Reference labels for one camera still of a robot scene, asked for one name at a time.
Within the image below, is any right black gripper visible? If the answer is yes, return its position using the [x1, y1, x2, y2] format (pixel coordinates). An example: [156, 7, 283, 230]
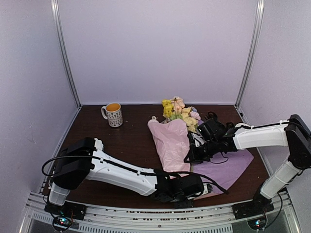
[184, 138, 219, 164]

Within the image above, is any pale yellow fake flower bunch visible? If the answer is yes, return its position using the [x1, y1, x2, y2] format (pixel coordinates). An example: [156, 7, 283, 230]
[181, 107, 199, 132]

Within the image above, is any black ribbon gold lettering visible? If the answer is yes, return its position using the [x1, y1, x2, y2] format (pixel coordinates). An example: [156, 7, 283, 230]
[205, 111, 234, 130]

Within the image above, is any purple wrapping paper sheet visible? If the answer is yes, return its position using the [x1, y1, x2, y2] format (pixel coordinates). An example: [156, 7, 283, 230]
[147, 118, 254, 189]

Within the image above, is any peach fake flower stem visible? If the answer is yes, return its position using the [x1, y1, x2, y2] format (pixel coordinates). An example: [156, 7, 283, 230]
[171, 96, 185, 114]

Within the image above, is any bright yellow fake flower stem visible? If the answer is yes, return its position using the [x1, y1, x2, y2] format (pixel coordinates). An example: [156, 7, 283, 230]
[162, 99, 174, 118]

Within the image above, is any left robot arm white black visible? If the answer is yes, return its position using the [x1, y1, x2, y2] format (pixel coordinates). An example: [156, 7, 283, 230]
[48, 137, 208, 216]

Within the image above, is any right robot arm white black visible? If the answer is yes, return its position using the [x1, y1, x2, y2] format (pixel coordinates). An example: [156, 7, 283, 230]
[184, 112, 311, 215]

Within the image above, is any small white floral cup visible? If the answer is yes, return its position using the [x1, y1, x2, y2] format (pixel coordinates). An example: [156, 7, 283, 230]
[235, 123, 250, 128]

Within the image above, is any white floral mug yellow inside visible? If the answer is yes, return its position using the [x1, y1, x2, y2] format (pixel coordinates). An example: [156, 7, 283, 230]
[101, 103, 123, 128]

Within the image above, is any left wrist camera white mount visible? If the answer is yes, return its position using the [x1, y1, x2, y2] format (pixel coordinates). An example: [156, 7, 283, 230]
[194, 183, 213, 197]

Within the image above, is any aluminium front rail frame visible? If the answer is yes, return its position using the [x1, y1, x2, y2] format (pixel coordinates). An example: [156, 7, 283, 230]
[17, 191, 302, 233]

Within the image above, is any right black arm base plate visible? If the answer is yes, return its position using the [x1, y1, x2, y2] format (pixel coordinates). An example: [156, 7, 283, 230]
[232, 200, 274, 220]

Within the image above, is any right aluminium corner post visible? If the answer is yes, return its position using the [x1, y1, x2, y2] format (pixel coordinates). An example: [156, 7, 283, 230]
[234, 0, 265, 107]

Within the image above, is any aluminium corner post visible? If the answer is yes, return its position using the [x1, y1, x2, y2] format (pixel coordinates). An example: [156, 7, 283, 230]
[234, 0, 265, 107]
[51, 0, 82, 108]

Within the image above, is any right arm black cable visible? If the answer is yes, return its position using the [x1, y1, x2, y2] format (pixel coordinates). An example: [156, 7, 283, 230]
[274, 189, 286, 216]

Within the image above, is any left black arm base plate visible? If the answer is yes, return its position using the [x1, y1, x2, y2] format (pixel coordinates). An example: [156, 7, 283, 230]
[44, 201, 86, 220]

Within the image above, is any left aluminium corner post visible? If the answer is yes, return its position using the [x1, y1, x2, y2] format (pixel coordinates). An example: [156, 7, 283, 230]
[51, 0, 82, 108]

